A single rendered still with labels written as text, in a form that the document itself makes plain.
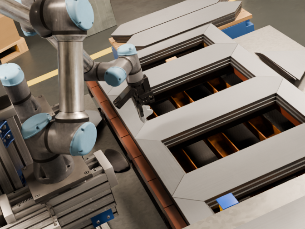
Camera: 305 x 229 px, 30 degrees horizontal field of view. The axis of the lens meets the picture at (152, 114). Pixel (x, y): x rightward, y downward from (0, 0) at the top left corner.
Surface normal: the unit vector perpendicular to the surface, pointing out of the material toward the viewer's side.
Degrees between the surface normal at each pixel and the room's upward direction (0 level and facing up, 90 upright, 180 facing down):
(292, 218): 0
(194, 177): 0
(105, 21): 90
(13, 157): 90
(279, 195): 0
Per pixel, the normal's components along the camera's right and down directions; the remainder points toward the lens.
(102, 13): 0.40, 0.42
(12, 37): 0.64, 0.29
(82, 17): 0.88, -0.09
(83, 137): 0.90, 0.17
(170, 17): -0.22, -0.81
